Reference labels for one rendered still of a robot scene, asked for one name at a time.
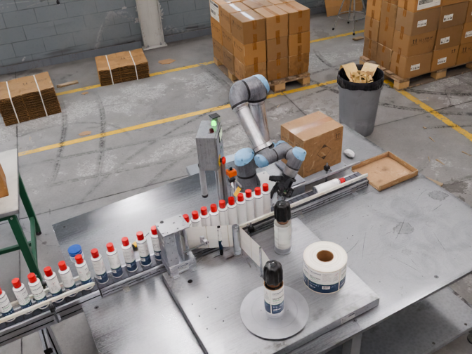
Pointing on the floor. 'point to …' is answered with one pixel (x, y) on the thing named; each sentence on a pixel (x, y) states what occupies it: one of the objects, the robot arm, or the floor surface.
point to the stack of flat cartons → (28, 98)
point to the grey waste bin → (359, 109)
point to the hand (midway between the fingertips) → (272, 204)
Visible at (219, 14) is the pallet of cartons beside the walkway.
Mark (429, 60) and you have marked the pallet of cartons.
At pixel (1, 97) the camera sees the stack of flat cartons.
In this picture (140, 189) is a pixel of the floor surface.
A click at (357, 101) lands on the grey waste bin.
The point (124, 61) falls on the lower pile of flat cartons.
